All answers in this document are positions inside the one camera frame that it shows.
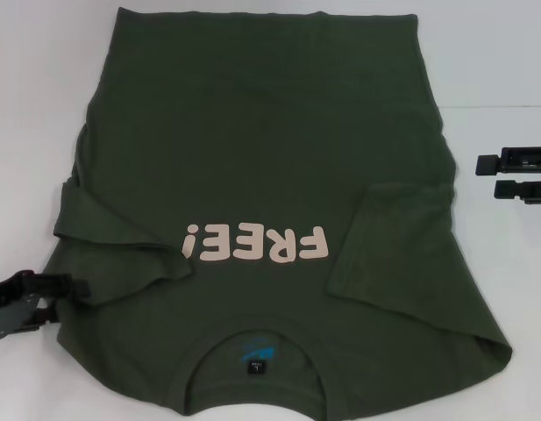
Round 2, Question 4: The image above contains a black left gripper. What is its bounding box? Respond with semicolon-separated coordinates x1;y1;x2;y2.
0;271;92;342

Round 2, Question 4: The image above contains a dark green FREE t-shirt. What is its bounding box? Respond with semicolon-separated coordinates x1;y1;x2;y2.
52;6;515;421

